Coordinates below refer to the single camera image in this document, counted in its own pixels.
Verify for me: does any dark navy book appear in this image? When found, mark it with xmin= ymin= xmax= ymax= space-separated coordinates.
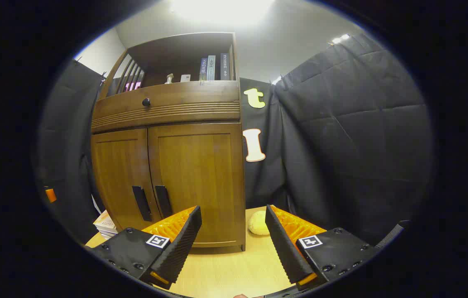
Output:
xmin=220 ymin=53 xmax=231 ymax=81

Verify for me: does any wooden shoe cabinet door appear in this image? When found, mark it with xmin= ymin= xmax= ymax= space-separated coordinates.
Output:
xmin=91 ymin=128 xmax=162 ymax=232
xmin=148 ymin=123 xmax=246 ymax=248

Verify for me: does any pale yellow round sponge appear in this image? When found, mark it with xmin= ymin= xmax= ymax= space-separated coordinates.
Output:
xmin=248 ymin=210 xmax=270 ymax=236

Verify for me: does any wooden double-door shoe cabinet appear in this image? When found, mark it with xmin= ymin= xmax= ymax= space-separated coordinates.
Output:
xmin=90 ymin=32 xmax=247 ymax=252

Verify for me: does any black backdrop cloth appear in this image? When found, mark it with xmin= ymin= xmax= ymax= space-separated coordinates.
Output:
xmin=37 ymin=33 xmax=433 ymax=249

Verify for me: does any wooden ribbed drawer front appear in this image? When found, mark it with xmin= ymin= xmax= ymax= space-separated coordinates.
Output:
xmin=91 ymin=81 xmax=241 ymax=134

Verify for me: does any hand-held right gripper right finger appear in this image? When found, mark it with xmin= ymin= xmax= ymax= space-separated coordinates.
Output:
xmin=265 ymin=204 xmax=381 ymax=292

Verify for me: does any large ceiling light panel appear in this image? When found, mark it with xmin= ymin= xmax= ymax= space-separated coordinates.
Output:
xmin=170 ymin=0 xmax=278 ymax=27

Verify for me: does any black door handle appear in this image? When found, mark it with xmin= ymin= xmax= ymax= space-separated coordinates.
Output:
xmin=154 ymin=185 xmax=173 ymax=219
xmin=132 ymin=186 xmax=152 ymax=222

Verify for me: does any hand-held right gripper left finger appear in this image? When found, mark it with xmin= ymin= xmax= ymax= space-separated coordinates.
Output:
xmin=86 ymin=205 xmax=202 ymax=290

